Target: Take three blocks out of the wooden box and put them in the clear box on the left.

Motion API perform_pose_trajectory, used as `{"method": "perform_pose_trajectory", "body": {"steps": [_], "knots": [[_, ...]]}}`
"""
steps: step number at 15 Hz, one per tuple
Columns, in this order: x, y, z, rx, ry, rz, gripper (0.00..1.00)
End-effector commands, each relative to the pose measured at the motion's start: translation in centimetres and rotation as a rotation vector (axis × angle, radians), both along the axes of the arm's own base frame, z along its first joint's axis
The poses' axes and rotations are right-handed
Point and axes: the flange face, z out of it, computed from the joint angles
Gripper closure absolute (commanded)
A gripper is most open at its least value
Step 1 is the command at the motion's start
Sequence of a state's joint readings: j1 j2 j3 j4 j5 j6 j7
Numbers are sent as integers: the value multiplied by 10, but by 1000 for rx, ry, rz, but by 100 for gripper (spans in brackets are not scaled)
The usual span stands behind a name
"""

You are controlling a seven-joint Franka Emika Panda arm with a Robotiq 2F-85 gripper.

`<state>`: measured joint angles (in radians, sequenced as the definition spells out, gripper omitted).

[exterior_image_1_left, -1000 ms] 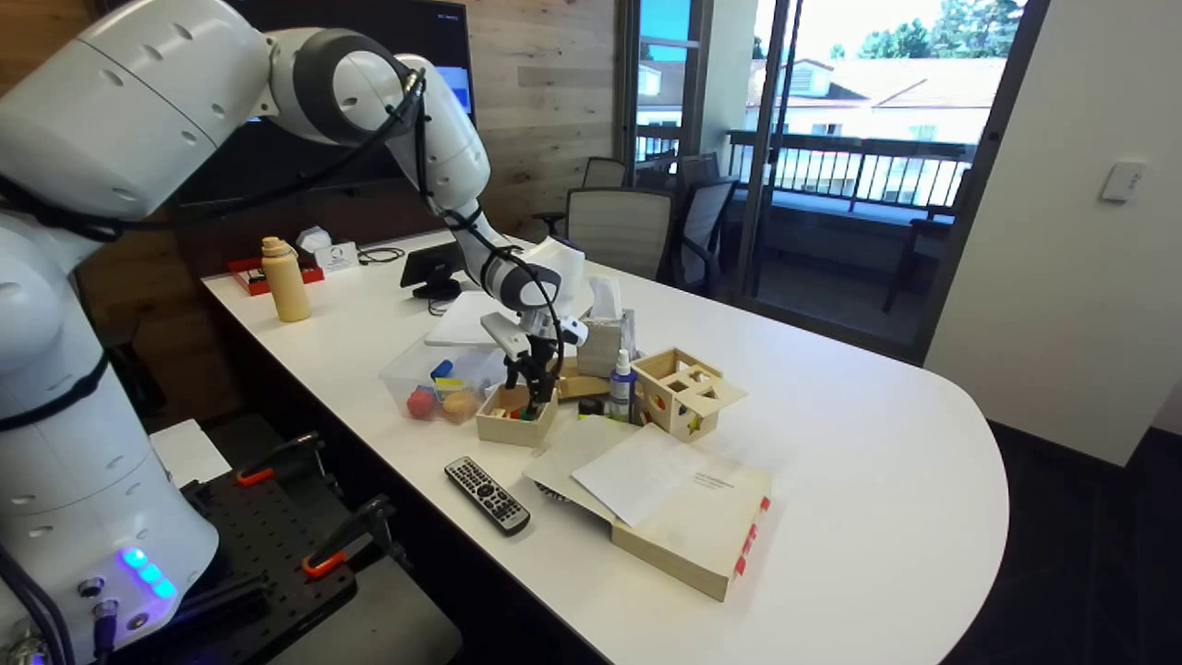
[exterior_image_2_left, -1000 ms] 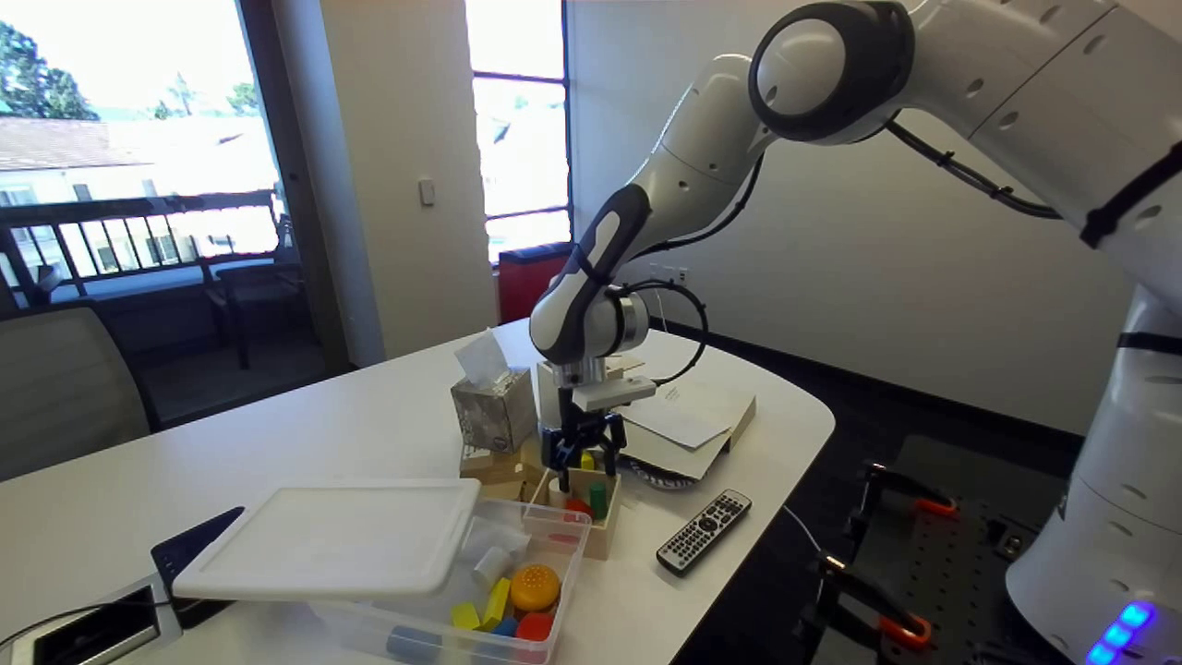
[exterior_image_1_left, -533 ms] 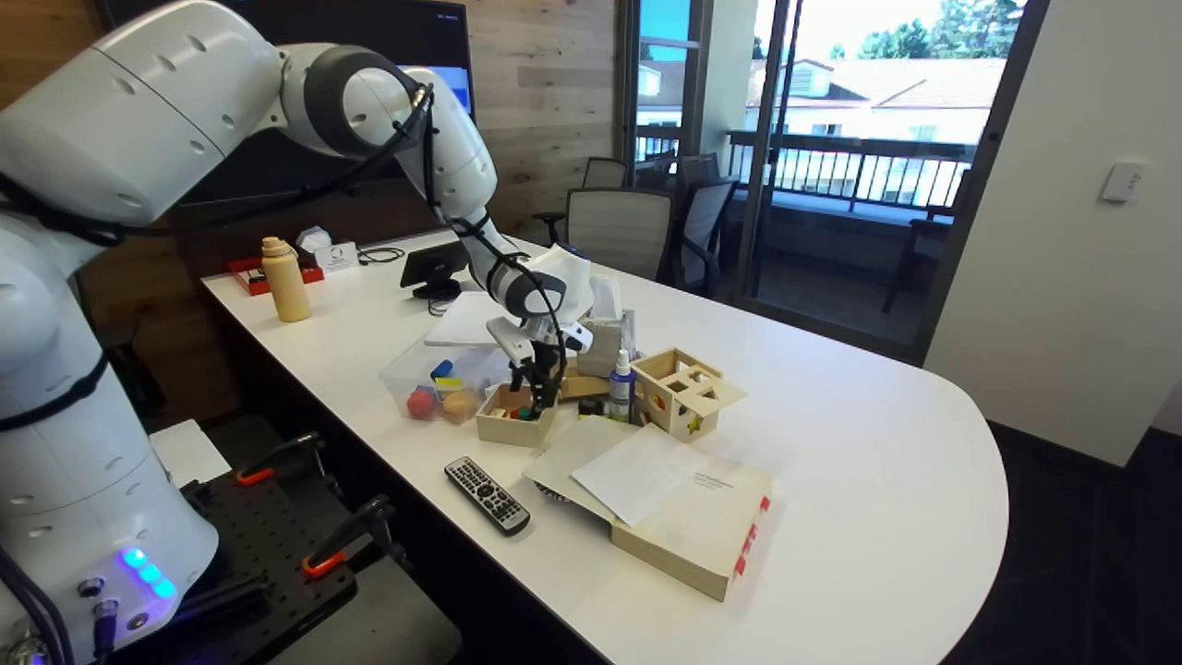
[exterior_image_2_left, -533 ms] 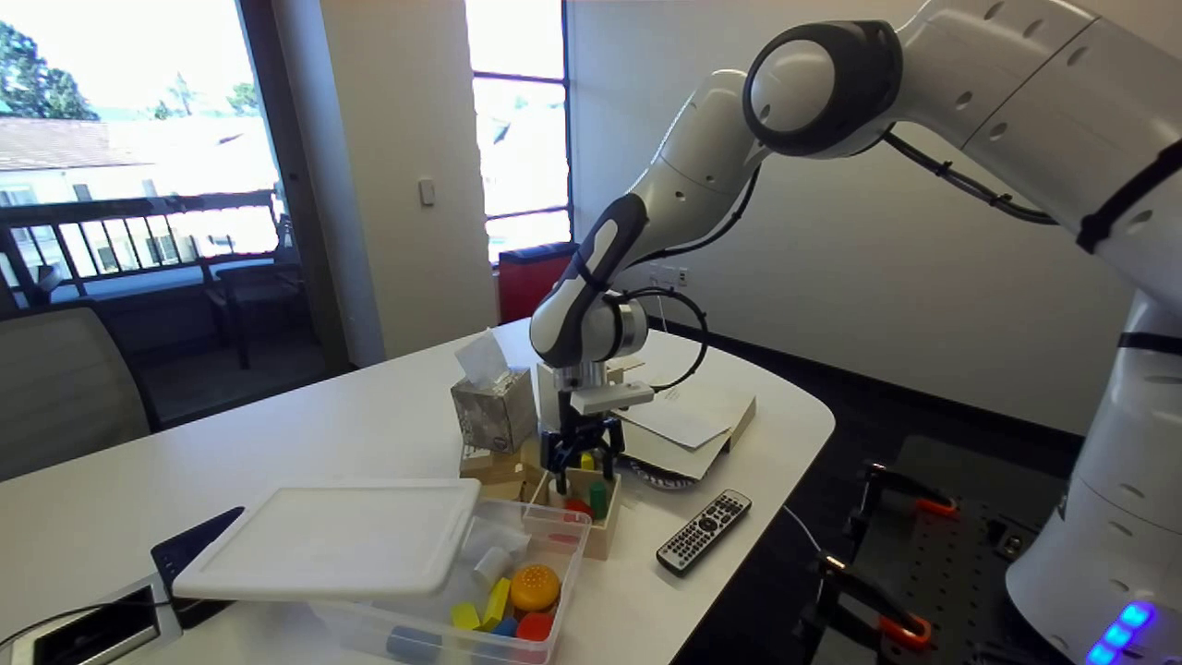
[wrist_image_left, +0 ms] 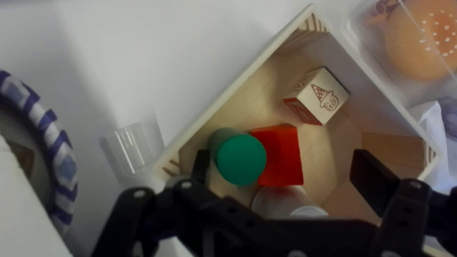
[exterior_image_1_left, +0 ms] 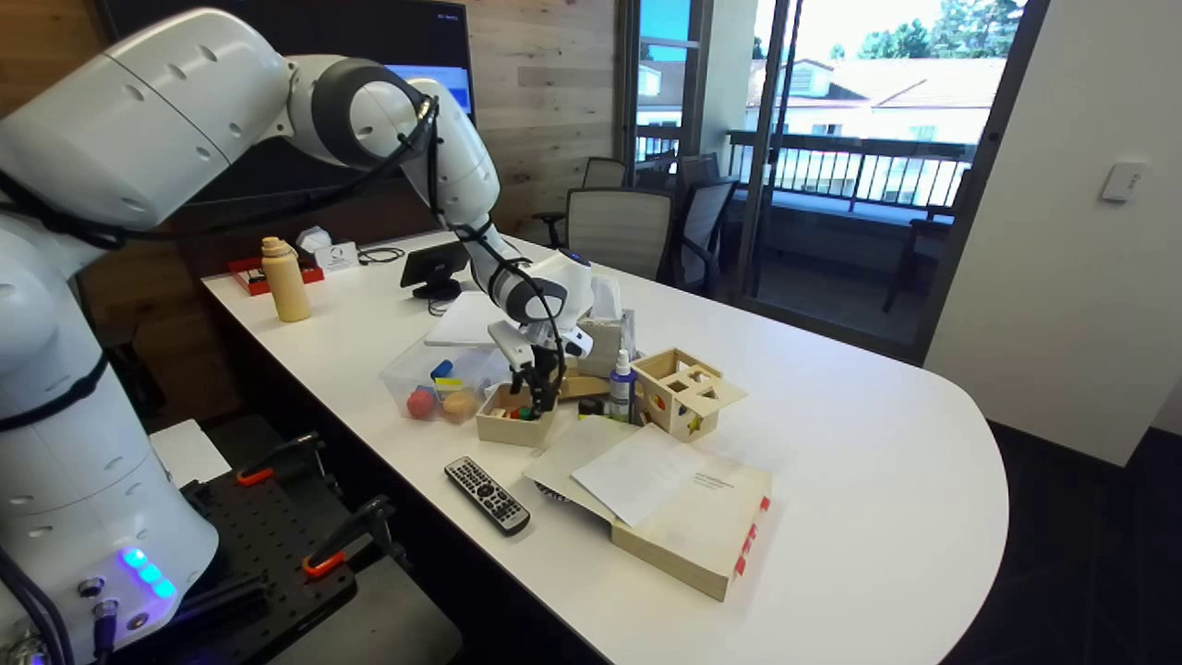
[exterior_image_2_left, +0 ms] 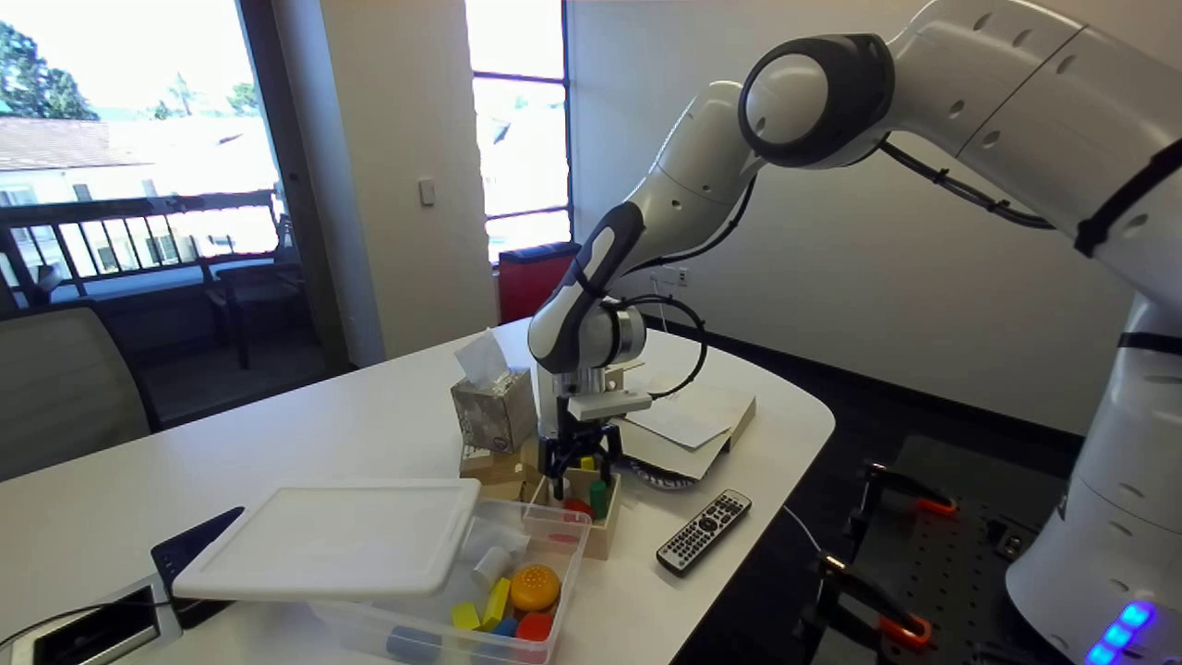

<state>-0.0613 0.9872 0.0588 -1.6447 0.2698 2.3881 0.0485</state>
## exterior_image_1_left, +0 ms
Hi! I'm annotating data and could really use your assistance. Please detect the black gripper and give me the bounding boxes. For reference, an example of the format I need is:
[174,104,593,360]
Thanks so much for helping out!
[508,344,568,423]

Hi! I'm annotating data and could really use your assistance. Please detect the small open wooden box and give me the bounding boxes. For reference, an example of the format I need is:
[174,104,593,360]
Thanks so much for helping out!
[474,382,562,451]

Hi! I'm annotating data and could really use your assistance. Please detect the tissue box with tissue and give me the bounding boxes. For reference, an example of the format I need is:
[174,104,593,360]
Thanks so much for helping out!
[568,277,640,382]

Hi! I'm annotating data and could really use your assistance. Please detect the clear plastic box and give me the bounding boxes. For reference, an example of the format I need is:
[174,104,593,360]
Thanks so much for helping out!
[376,336,520,425]

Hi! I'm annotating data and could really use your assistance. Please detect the wooden shape sorter box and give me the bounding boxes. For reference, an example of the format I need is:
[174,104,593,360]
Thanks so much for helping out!
[631,346,751,442]

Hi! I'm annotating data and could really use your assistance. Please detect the small clear sanitizer bottle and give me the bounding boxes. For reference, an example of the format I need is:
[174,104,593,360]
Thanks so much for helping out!
[602,346,640,425]

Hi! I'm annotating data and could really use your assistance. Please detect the orange toy burger bun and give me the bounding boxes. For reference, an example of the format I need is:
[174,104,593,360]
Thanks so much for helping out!
[439,383,479,425]

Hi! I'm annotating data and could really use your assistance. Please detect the white paper sheets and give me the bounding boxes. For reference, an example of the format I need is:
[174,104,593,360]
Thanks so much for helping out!
[423,287,520,351]

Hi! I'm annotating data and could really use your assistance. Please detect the black grey remote control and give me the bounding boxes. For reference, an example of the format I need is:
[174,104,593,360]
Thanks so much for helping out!
[439,456,536,538]

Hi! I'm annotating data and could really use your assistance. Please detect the red rounded block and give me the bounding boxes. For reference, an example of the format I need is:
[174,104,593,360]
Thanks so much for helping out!
[402,383,443,425]

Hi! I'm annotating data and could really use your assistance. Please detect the white paper sheet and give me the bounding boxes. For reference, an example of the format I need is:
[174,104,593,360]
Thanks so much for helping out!
[568,423,715,533]

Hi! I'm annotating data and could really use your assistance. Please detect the black tablet on stand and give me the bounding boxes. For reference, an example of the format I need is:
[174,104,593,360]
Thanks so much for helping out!
[399,238,476,306]

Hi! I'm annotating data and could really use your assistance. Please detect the grey office chair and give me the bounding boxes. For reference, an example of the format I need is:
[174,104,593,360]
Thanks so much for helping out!
[577,155,631,195]
[536,184,674,283]

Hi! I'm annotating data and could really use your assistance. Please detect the dark mesh office chair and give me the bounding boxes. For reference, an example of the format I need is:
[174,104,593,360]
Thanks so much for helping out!
[668,182,737,298]

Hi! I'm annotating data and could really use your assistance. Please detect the small white device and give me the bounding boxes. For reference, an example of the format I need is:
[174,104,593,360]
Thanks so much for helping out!
[291,223,363,272]

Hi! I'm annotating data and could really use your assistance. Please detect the black orange clamp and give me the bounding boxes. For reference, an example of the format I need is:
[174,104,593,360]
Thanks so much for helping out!
[234,428,328,492]
[299,496,399,585]

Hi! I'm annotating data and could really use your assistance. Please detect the tan squeeze bottle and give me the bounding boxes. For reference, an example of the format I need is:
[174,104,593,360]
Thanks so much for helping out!
[257,234,317,325]

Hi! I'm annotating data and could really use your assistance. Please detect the red flat tray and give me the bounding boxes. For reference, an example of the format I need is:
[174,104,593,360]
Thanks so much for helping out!
[225,255,328,298]

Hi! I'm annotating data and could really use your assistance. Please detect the white flat board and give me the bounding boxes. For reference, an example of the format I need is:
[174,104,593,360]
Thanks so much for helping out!
[145,416,235,492]

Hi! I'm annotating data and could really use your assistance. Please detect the dark balcony railing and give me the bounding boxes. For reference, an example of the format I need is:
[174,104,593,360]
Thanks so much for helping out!
[724,126,974,219]

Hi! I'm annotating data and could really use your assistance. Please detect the thin black table cable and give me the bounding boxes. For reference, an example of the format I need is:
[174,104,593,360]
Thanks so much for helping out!
[354,242,411,269]

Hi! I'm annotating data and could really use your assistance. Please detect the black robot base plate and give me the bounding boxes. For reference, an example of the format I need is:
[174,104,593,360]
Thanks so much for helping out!
[105,409,466,665]

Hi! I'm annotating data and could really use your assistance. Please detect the large wall TV screen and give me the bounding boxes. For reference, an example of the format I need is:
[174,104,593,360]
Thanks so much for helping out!
[97,0,483,244]

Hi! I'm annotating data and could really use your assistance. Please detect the white light switch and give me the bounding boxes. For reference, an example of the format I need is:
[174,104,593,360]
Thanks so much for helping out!
[1097,155,1152,206]

